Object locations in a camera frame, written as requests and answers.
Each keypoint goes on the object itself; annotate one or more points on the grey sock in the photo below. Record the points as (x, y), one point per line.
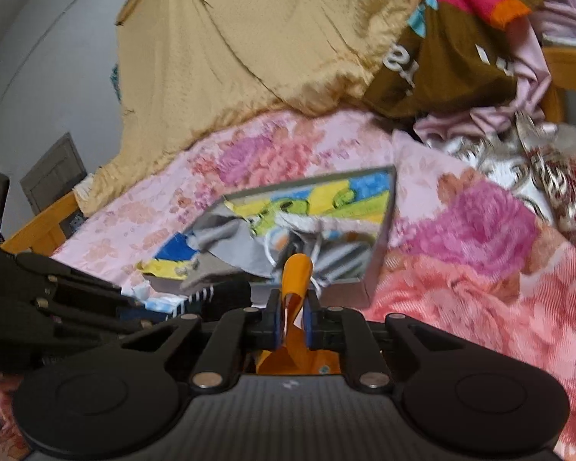
(229, 239)

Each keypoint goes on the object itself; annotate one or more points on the maroon gold patterned blanket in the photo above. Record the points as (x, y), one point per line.
(536, 162)

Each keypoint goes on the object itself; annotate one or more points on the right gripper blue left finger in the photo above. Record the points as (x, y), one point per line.
(274, 321)

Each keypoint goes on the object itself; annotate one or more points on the brown colourful striped garment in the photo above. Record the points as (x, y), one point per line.
(452, 56)

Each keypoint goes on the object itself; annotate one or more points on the grey wall cabinet door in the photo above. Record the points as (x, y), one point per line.
(54, 175)

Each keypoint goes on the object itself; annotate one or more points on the pink floral bed cover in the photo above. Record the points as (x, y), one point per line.
(464, 254)

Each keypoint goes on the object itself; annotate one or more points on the grey cloth face mask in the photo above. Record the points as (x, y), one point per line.
(340, 249)

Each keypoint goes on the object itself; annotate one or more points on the orange white carton box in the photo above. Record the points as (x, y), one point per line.
(307, 363)

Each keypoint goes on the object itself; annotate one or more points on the yellow dotted quilt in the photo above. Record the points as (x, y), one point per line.
(187, 68)

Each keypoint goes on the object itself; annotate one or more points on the orange ribbed band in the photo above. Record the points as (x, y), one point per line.
(296, 277)

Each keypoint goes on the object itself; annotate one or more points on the navy white dotted sock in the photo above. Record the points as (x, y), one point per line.
(212, 302)

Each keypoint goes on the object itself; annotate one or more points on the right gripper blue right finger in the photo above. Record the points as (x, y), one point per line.
(311, 320)

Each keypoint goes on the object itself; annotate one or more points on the grey tray with cartoon cloth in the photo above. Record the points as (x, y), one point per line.
(362, 195)

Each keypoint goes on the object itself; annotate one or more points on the lilac cloth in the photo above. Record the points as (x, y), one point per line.
(553, 18)

